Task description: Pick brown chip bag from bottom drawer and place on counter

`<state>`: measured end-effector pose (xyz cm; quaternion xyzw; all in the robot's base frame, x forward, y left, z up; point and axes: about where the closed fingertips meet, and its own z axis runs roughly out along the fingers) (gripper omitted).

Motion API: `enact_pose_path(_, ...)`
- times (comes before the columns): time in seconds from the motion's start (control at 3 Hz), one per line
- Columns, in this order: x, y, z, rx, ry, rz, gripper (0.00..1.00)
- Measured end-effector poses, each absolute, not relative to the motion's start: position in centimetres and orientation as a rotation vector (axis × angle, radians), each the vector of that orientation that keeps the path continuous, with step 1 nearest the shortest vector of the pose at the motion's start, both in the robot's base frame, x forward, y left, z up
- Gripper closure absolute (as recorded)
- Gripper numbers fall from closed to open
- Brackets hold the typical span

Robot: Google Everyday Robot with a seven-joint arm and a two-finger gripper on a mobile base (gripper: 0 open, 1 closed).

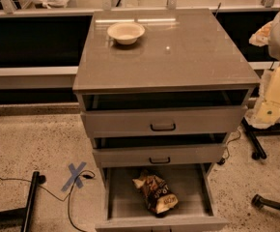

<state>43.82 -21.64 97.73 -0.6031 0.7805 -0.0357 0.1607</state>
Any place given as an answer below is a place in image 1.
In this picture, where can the black caster leg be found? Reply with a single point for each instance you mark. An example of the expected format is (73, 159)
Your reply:
(259, 202)

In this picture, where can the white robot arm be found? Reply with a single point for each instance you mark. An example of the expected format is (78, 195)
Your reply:
(273, 43)

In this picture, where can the black stand leg right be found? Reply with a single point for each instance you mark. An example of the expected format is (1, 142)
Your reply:
(252, 133)

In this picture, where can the brown chip bag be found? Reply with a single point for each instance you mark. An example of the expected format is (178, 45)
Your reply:
(159, 199)

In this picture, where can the grey drawer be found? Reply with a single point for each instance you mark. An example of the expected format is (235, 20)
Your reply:
(145, 156)
(145, 122)
(125, 210)

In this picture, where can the white paper bowl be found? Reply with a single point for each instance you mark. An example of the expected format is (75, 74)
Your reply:
(126, 32)

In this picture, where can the black stand leg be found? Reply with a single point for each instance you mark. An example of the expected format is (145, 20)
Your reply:
(252, 133)
(23, 216)

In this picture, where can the blue tape cross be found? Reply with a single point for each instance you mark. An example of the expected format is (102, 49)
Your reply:
(74, 176)

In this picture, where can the middle grey drawer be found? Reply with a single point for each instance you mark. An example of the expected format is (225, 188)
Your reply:
(145, 156)

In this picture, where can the grey drawer cabinet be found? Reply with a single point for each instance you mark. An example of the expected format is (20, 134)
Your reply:
(184, 59)

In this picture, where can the bottom grey drawer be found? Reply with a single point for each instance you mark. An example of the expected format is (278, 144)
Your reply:
(125, 210)

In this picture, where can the black stand leg left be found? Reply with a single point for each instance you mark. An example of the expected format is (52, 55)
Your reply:
(23, 216)

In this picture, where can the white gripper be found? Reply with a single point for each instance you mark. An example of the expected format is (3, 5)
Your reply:
(266, 113)

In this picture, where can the top grey drawer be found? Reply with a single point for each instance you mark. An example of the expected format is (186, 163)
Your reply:
(145, 122)

